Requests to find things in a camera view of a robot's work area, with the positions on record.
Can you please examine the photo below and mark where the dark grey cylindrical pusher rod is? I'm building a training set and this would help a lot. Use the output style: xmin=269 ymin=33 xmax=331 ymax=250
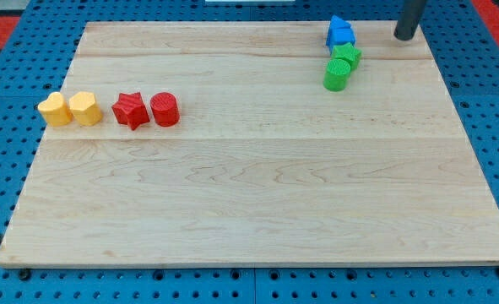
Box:
xmin=393 ymin=0 xmax=427 ymax=41

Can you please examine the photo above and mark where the blue triangle block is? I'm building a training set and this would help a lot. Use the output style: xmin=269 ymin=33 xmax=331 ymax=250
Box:
xmin=327 ymin=14 xmax=351 ymax=41

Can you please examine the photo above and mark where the green star block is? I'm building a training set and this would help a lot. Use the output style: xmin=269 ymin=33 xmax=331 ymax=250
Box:
xmin=331 ymin=42 xmax=362 ymax=71

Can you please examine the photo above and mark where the blue cube block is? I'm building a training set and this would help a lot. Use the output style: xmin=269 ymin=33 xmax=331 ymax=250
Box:
xmin=326 ymin=28 xmax=356 ymax=52

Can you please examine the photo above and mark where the green cylinder block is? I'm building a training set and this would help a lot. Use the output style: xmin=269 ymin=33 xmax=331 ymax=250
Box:
xmin=323 ymin=59 xmax=351 ymax=91

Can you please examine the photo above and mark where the wooden board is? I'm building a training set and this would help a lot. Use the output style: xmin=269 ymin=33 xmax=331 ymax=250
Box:
xmin=0 ymin=21 xmax=499 ymax=269

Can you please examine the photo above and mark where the red cylinder block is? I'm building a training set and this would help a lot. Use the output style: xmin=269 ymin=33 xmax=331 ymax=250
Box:
xmin=150 ymin=92 xmax=180 ymax=127

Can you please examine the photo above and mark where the red star block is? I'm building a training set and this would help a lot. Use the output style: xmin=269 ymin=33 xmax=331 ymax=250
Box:
xmin=111 ymin=92 xmax=150 ymax=130

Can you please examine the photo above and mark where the yellow pentagon block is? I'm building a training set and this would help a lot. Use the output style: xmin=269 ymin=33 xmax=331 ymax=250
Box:
xmin=69 ymin=91 xmax=103 ymax=126

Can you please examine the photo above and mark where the yellow heart block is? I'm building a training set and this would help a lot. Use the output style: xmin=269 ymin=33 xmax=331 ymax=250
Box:
xmin=37 ymin=92 xmax=73 ymax=127

